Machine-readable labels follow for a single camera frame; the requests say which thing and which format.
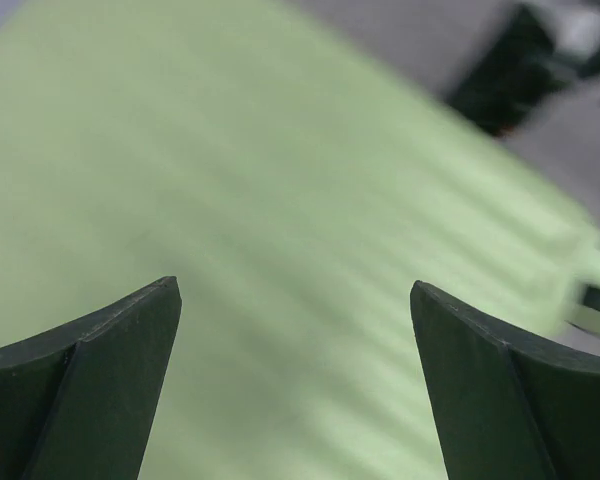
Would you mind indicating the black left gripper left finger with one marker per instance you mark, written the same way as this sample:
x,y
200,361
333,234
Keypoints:
x,y
78,401

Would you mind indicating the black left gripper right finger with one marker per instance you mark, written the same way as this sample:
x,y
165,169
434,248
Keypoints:
x,y
507,403

